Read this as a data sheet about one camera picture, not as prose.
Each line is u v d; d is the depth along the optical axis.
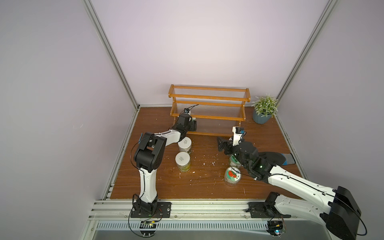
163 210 0.73
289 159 0.93
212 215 0.73
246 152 0.56
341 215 0.38
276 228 0.69
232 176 0.76
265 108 0.96
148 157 0.53
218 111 1.00
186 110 0.90
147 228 0.72
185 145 0.88
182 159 0.81
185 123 0.80
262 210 0.73
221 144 0.68
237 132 0.65
